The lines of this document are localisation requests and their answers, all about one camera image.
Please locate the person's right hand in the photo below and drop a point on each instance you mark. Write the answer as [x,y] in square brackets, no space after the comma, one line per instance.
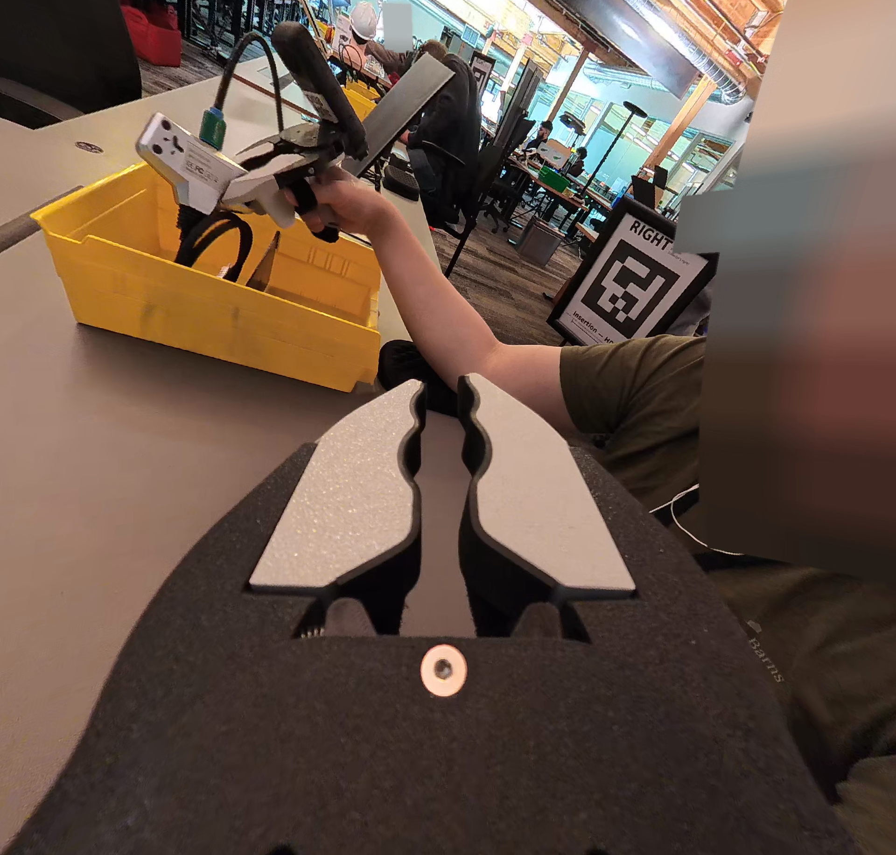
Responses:
[353,204]

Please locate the black white tag sign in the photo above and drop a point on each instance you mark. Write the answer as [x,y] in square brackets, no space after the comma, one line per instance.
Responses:
[630,288]

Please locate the black bin divider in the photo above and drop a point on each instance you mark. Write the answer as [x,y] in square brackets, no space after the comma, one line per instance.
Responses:
[264,270]

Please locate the white hard hat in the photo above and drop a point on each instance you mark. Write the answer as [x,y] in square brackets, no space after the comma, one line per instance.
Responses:
[362,20]

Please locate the red bin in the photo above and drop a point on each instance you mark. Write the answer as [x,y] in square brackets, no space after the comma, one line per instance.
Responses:
[154,43]

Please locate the green bin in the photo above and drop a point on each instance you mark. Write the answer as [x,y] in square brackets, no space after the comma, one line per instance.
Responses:
[554,181]

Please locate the dark laptop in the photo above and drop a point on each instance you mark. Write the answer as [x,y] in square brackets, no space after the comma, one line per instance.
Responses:
[402,116]

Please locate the black office chair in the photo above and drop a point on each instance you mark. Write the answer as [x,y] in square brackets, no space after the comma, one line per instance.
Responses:
[63,29]

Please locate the white hdmi adapter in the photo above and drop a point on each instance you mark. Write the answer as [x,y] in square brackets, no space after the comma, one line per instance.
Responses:
[189,165]

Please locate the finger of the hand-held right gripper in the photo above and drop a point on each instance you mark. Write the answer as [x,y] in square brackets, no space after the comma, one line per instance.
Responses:
[266,179]

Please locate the person's right forearm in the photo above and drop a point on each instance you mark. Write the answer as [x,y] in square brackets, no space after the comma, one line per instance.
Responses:
[448,302]

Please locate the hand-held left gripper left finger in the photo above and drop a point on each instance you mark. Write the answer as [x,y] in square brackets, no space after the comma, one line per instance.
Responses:
[343,498]

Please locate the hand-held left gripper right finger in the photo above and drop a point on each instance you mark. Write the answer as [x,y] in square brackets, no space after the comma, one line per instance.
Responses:
[539,505]

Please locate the black mesh wrist rest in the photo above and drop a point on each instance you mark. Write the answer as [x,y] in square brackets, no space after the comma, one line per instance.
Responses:
[402,365]

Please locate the yellow plastic bin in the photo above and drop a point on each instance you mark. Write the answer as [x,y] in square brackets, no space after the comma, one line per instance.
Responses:
[360,102]
[210,323]

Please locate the grey waste bin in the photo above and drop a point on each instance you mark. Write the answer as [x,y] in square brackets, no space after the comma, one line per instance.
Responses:
[540,242]

